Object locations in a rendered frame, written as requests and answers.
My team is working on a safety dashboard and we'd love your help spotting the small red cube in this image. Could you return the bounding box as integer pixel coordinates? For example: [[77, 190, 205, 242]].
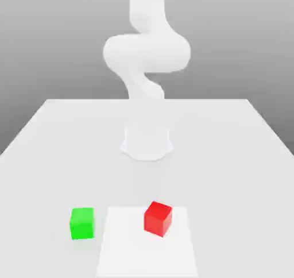
[[144, 200, 173, 238]]

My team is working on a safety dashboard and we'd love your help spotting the small green cube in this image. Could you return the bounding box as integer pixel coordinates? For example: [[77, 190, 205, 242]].
[[69, 207, 95, 241]]

